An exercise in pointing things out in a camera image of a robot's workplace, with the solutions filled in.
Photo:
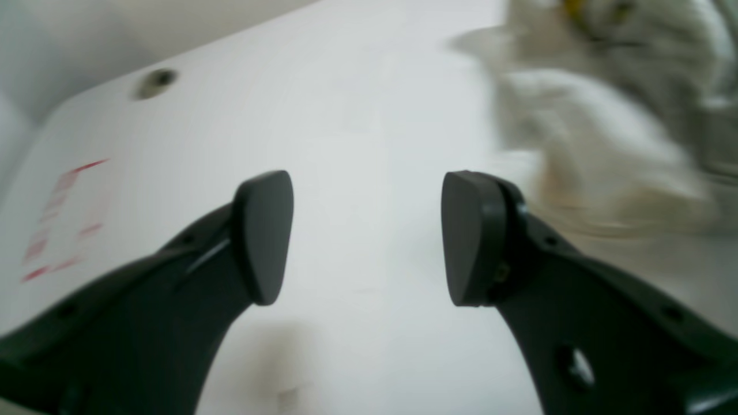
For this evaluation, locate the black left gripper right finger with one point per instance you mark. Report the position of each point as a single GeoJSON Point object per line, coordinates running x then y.
{"type": "Point", "coordinates": [596, 340]}

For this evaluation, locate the white t-shirt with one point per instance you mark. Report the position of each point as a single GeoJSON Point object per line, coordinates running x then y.
{"type": "Point", "coordinates": [622, 113]}

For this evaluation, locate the right table grommet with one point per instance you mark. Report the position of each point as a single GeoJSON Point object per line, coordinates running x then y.
{"type": "Point", "coordinates": [156, 83]}

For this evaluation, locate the red tape rectangle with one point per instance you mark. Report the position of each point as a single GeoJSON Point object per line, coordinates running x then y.
{"type": "Point", "coordinates": [71, 220]}

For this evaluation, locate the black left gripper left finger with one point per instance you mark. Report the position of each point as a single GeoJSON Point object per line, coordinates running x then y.
{"type": "Point", "coordinates": [141, 339]}

